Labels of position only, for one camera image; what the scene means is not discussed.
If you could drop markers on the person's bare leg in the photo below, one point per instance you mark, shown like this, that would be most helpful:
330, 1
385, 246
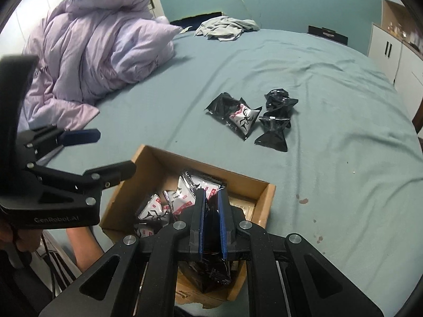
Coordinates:
86, 247

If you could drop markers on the grey crumpled garment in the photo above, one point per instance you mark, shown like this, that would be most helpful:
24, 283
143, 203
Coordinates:
224, 28

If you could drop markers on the bed with teal sheet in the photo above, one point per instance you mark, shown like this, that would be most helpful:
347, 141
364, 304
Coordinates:
330, 89

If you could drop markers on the flat black box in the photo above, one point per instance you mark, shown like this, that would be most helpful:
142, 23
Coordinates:
327, 34

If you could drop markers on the dark wooden door frame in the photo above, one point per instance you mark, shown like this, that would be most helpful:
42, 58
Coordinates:
419, 119

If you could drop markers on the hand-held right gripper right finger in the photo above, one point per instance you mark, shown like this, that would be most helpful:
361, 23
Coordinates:
224, 237

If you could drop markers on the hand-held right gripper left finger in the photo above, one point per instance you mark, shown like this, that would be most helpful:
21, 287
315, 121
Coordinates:
200, 244

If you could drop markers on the lilac crumpled duvet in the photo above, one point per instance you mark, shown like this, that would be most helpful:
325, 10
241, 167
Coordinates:
99, 39

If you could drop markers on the person's left hand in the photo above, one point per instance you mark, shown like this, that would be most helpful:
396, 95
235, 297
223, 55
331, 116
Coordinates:
23, 239

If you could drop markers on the brown cardboard box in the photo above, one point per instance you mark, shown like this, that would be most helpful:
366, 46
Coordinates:
152, 161

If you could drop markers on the cluster of small bottles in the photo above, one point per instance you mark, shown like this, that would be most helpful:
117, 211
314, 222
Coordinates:
406, 34

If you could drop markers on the crumpled black snack packet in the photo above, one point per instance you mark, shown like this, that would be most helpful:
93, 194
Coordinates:
277, 97

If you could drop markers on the pile of snack packets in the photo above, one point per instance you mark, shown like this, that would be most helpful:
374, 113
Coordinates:
155, 211

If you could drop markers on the black snack packet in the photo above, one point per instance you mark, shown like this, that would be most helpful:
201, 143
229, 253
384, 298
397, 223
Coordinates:
272, 138
221, 105
205, 274
277, 97

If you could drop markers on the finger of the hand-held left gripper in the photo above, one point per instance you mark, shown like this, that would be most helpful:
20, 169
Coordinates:
109, 173
82, 135

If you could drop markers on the white antler print snack packet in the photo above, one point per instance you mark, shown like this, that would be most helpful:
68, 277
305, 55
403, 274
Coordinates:
246, 119

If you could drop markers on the striped white shorts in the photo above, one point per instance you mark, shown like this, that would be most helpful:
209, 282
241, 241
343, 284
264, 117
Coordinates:
62, 264

